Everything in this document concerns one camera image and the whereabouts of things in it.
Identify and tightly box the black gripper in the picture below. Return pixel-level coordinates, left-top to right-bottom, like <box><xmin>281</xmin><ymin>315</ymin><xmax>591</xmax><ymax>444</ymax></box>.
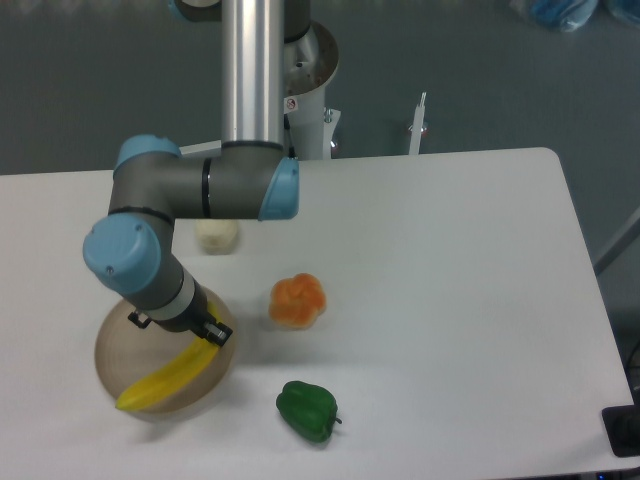
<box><xmin>127</xmin><ymin>284</ymin><xmax>234</xmax><ymax>348</ymax></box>

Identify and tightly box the yellow banana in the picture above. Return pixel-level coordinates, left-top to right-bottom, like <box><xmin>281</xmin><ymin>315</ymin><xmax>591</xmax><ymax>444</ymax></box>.
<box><xmin>115</xmin><ymin>330</ymin><xmax>236</xmax><ymax>413</ymax></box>

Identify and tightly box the beige round plate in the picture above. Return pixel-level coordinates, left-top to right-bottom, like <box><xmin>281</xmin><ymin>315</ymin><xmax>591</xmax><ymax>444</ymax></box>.
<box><xmin>94</xmin><ymin>289</ymin><xmax>239</xmax><ymax>418</ymax></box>

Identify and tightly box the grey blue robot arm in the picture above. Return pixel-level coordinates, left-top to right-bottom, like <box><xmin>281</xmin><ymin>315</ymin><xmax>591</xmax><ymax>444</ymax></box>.
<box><xmin>83</xmin><ymin>1</ymin><xmax>311</xmax><ymax>346</ymax></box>

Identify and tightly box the orange flower-shaped bun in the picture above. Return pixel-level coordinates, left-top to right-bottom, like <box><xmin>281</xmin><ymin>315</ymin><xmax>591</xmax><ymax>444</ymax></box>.
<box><xmin>268</xmin><ymin>273</ymin><xmax>327</xmax><ymax>329</ymax></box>

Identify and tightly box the white pear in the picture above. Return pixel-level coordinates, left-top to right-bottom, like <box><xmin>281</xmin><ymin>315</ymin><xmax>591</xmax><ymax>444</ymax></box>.
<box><xmin>195</xmin><ymin>219</ymin><xmax>239</xmax><ymax>254</ymax></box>

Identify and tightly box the green bell pepper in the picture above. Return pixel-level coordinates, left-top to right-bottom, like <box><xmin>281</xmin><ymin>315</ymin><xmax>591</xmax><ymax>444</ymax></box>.
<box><xmin>276</xmin><ymin>380</ymin><xmax>342</xmax><ymax>444</ymax></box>

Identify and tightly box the black device at edge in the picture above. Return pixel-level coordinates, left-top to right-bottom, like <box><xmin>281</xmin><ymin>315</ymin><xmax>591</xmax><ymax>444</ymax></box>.
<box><xmin>601</xmin><ymin>405</ymin><xmax>639</xmax><ymax>458</ymax></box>

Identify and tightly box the grey table leg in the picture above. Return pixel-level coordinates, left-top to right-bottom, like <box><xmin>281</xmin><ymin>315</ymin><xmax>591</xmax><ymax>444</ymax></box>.
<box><xmin>592</xmin><ymin>208</ymin><xmax>639</xmax><ymax>276</ymax></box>

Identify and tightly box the blue plastic bag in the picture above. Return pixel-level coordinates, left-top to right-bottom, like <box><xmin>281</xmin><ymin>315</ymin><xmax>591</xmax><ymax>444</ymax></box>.
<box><xmin>525</xmin><ymin>0</ymin><xmax>598</xmax><ymax>32</ymax></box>

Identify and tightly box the white metal bracket post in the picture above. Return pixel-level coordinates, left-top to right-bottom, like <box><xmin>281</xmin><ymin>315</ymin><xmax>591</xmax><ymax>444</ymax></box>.
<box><xmin>408</xmin><ymin>91</ymin><xmax>428</xmax><ymax>155</ymax></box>

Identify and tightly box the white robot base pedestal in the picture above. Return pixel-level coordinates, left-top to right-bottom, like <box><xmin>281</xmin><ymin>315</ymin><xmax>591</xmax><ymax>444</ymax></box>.
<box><xmin>177</xmin><ymin>22</ymin><xmax>344</xmax><ymax>162</ymax></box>

